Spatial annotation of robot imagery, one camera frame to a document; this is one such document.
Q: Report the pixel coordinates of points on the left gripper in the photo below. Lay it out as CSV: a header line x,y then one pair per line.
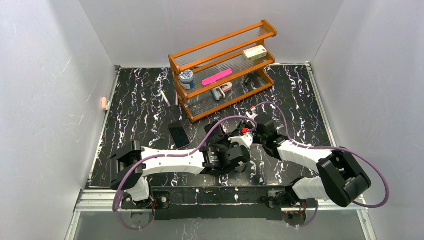
x,y
239,158

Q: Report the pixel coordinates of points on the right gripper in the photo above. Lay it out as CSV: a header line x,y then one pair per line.
x,y
245,127

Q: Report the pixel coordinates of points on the purple smartphone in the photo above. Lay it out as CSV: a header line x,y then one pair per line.
x,y
178,134

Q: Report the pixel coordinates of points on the black smartphone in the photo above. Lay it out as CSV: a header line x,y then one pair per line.
x,y
214,129

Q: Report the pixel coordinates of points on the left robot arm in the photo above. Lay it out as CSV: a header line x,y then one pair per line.
x,y
220,155

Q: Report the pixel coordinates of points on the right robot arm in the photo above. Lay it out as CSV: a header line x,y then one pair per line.
x,y
340,177

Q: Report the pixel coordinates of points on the pink and blue stapler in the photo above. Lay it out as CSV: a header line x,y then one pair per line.
x,y
219,93

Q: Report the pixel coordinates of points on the small black clip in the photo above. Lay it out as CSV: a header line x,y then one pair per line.
x,y
248,78

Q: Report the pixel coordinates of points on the pink flat bar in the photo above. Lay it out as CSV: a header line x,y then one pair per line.
x,y
216,77

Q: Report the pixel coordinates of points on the orange wooden shelf rack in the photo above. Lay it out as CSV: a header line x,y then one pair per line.
x,y
219,54

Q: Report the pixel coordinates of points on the purple white pen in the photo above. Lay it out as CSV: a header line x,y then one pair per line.
x,y
165,99

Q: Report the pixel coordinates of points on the white marker pen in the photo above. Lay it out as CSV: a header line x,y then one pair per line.
x,y
176,98

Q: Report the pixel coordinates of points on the blue lidded jar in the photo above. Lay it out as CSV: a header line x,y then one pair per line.
x,y
187,80

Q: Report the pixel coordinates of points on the cream rectangular box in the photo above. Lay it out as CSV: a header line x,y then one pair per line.
x,y
254,53

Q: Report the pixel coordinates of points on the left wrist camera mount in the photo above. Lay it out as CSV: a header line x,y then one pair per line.
x,y
245,139

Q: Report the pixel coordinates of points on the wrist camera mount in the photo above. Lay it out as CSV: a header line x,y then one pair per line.
x,y
252,113
245,139

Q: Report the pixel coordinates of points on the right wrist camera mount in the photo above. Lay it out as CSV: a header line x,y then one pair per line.
x,y
252,113

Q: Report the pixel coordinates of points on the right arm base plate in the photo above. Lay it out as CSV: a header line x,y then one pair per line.
x,y
283,197

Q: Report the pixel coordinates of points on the pink wall hook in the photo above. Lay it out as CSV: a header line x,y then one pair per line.
x,y
105,104

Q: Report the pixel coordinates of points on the aluminium front frame rail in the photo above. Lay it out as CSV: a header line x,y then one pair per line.
x,y
214,213

